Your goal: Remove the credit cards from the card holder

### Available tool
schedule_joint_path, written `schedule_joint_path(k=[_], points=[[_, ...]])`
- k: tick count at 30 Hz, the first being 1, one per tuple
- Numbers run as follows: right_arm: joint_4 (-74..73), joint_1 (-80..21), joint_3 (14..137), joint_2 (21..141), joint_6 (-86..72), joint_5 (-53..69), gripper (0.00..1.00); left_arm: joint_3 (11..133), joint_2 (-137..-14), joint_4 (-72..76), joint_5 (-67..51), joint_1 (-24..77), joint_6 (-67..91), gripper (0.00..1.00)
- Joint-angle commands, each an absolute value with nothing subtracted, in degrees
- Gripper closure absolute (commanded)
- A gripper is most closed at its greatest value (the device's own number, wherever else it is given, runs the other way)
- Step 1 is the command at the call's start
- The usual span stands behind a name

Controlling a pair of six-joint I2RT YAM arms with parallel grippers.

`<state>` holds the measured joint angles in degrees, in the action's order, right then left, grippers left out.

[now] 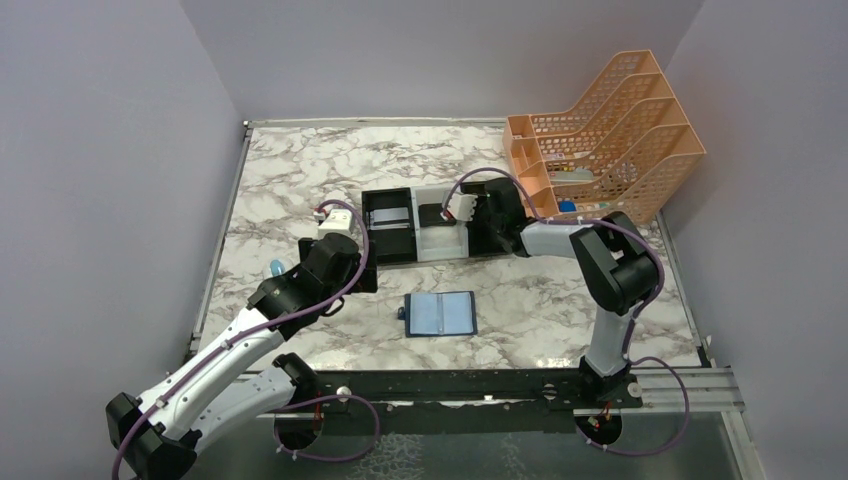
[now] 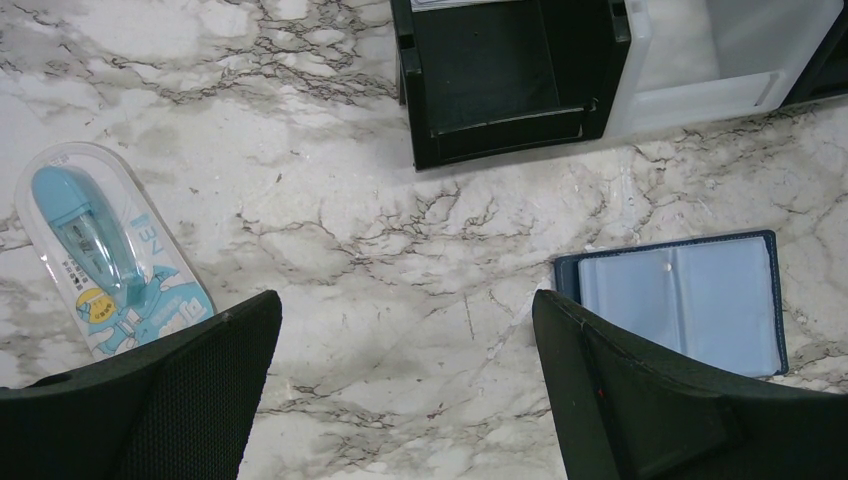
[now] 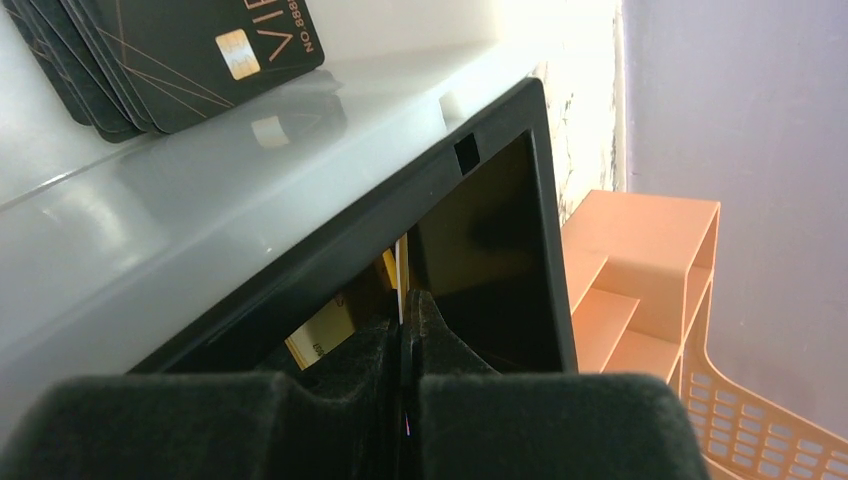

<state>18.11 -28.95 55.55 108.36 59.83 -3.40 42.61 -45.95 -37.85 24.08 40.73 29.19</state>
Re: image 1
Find blue card holder wallet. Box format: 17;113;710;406
397;291;478;338

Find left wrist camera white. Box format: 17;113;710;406
313;208;354;239

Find black metal mounting rail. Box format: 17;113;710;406
291;368;643;436

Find silver card in bin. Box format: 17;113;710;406
369;207;410;230

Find blue item in organizer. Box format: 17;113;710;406
558;201;577;213

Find blue clear packaged item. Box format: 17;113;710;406
269;259;287;277

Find orange plastic file organizer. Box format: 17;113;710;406
503;50;706;225

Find white middle sorting bin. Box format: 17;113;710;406
411;184;469;263

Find aluminium table frame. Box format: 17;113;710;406
191;118;764;479

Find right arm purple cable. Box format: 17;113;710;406
440;168;692;458

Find black left sorting bin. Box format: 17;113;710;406
361;187;417;266

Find black card in bin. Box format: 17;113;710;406
418;203;456;228

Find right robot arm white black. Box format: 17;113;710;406
445;176;665;407

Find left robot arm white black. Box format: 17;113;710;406
106;233;377;479

